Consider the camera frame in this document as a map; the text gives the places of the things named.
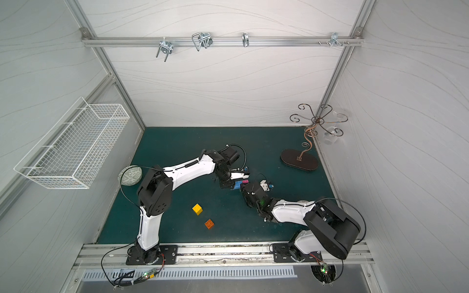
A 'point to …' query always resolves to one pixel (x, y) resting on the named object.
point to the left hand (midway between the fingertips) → (231, 182)
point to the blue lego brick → (237, 184)
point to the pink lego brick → (245, 181)
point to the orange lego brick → (209, 223)
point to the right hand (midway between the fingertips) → (239, 187)
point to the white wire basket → (69, 156)
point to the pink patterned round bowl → (303, 201)
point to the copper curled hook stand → (321, 120)
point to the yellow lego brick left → (197, 209)
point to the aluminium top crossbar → (314, 41)
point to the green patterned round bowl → (129, 176)
